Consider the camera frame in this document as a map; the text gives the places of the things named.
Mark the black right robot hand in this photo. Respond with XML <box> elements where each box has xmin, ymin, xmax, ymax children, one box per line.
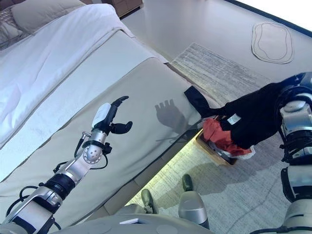
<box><xmin>280</xmin><ymin>72</ymin><xmax>312</xmax><ymax>98</ymax></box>

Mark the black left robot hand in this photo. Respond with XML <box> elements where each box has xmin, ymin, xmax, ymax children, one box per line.
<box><xmin>91</xmin><ymin>96</ymin><xmax>134</xmax><ymax>135</ymax></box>

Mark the black garment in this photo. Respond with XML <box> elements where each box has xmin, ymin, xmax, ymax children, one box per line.
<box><xmin>184</xmin><ymin>82</ymin><xmax>286</xmax><ymax>149</ymax></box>

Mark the white garment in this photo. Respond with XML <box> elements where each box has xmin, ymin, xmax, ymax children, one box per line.
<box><xmin>214</xmin><ymin>143</ymin><xmax>256</xmax><ymax>160</ymax></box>

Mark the orange garment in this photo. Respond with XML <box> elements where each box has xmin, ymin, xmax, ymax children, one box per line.
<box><xmin>202</xmin><ymin>118</ymin><xmax>253</xmax><ymax>156</ymax></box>

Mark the beige covered bed mattress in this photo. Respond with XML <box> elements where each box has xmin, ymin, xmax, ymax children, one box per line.
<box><xmin>0</xmin><ymin>30</ymin><xmax>220</xmax><ymax>230</ymax></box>

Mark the woven wicker basket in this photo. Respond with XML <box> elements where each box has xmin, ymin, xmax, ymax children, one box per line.
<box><xmin>195</xmin><ymin>133</ymin><xmax>241</xmax><ymax>166</ymax></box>

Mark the round outlined floor mat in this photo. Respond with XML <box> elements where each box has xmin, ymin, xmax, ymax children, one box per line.
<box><xmin>251</xmin><ymin>21</ymin><xmax>294</xmax><ymax>64</ymax></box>

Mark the white duvet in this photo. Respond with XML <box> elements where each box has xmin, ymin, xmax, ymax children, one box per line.
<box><xmin>0</xmin><ymin>3</ymin><xmax>122</xmax><ymax>147</ymax></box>

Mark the wooden nightstand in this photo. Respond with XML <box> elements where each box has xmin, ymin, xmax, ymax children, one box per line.
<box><xmin>113</xmin><ymin>0</ymin><xmax>142</xmax><ymax>18</ymax></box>

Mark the plain beige pillow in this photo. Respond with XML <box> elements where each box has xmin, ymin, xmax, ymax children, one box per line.
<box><xmin>11</xmin><ymin>0</ymin><xmax>86</xmax><ymax>34</ymax></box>

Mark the patterned grey pillow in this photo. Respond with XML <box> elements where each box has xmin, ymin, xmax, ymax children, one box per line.
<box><xmin>0</xmin><ymin>6</ymin><xmax>24</xmax><ymax>47</ymax></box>

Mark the silver right robot leg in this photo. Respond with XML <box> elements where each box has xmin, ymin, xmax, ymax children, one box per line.
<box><xmin>178</xmin><ymin>174</ymin><xmax>210</xmax><ymax>230</ymax></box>

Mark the dark window frame strip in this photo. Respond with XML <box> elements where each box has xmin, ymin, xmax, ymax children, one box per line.
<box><xmin>229</xmin><ymin>0</ymin><xmax>312</xmax><ymax>37</ymax></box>

